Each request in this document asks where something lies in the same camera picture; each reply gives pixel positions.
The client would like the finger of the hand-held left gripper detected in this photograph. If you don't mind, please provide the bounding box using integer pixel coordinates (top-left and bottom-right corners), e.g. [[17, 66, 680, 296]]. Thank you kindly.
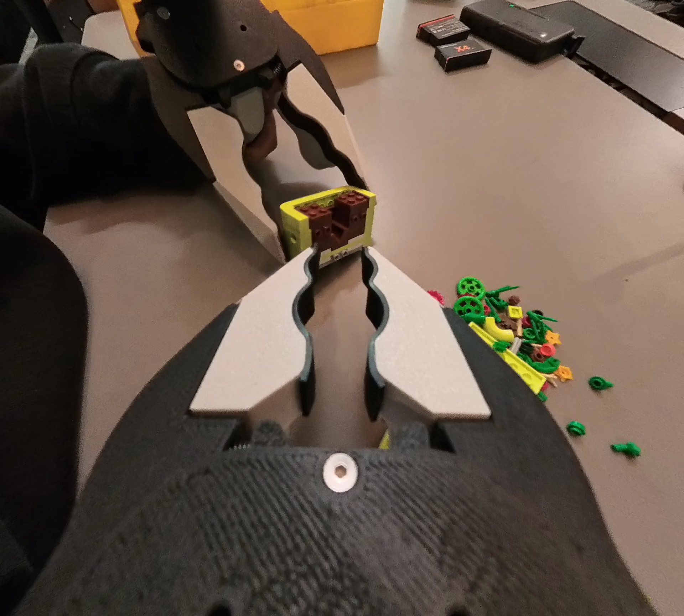
[[187, 105, 284, 264], [278, 57, 369, 195]]

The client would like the person's black clothing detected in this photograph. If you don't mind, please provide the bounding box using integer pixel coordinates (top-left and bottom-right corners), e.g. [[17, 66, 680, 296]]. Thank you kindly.
[[0, 205, 89, 611]]

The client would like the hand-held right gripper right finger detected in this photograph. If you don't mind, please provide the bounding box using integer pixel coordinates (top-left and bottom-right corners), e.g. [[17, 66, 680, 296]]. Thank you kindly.
[[362, 246, 491, 438]]

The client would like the person's left forearm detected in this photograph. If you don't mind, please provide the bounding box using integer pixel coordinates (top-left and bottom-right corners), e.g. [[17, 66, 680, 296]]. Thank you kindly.
[[0, 41, 214, 232]]

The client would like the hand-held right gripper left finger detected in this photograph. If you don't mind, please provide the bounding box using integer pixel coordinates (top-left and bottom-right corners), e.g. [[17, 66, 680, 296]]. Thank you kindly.
[[190, 246, 316, 438]]

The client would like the black battery pack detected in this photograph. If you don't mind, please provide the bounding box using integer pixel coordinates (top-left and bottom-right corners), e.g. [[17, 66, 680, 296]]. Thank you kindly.
[[417, 14, 471, 46], [434, 40, 492, 73]]

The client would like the lime brick box with brown bricks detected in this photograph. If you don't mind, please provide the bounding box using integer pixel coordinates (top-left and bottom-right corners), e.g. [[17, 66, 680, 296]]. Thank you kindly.
[[279, 187, 380, 270]]

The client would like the person's left hand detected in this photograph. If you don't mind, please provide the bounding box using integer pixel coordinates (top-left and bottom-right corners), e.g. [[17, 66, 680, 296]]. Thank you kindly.
[[243, 114, 279, 166]]

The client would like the long lime toy plate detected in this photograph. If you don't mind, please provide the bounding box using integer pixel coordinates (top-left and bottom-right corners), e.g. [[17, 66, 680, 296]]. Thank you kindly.
[[497, 346, 550, 395]]

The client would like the pile of small toy bricks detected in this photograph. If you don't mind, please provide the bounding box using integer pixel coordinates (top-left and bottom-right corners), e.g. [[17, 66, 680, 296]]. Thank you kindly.
[[426, 276, 574, 403]]

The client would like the long black case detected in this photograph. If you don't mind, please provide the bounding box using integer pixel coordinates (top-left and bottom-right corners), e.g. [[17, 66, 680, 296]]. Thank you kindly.
[[460, 0, 586, 63]]

